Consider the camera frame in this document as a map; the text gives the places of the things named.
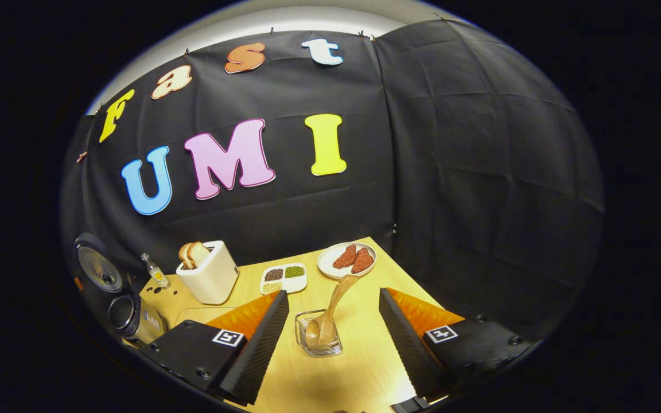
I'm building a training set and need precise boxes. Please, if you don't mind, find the white toaster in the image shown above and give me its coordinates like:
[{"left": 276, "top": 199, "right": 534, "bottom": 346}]
[{"left": 176, "top": 240, "right": 240, "bottom": 305}]

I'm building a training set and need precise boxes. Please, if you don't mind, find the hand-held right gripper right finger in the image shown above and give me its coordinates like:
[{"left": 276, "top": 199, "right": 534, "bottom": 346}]
[{"left": 379, "top": 287, "right": 538, "bottom": 402}]

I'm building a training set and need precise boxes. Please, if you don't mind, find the clear wire chopstick holder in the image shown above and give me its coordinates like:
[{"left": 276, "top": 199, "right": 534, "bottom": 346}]
[{"left": 295, "top": 310, "right": 343, "bottom": 358}]

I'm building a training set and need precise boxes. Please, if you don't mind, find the red meat slice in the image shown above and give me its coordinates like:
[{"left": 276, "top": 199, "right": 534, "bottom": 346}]
[
  {"left": 351, "top": 248, "right": 375, "bottom": 274},
  {"left": 332, "top": 244, "right": 358, "bottom": 270}
]

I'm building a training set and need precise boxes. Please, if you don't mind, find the dark grey rice cooker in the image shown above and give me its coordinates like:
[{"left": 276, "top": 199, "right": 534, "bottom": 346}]
[{"left": 72, "top": 232, "right": 168, "bottom": 349}]

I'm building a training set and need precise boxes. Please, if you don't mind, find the white round plate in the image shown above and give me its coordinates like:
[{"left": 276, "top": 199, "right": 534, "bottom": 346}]
[{"left": 317, "top": 241, "right": 377, "bottom": 280}]

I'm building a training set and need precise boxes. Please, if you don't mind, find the white divided dish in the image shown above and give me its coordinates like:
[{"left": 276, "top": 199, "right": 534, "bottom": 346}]
[{"left": 259, "top": 263, "right": 308, "bottom": 295}]

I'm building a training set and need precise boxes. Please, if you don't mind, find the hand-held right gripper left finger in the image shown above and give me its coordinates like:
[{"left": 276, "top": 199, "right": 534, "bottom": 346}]
[{"left": 135, "top": 290, "right": 290, "bottom": 406}]

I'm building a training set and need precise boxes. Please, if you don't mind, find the small glass bottle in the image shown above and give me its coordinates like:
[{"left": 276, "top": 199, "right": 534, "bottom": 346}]
[{"left": 140, "top": 253, "right": 170, "bottom": 289}]

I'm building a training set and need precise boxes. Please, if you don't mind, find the wooden spoon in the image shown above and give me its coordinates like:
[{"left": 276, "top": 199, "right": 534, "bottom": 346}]
[{"left": 305, "top": 274, "right": 360, "bottom": 348}]

